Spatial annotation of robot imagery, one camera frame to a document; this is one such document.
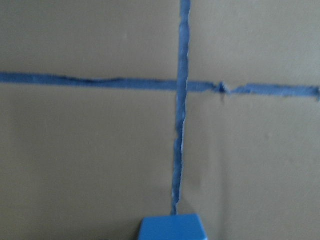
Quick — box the blue wooden block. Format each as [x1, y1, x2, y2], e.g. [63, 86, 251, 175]
[138, 214, 208, 240]

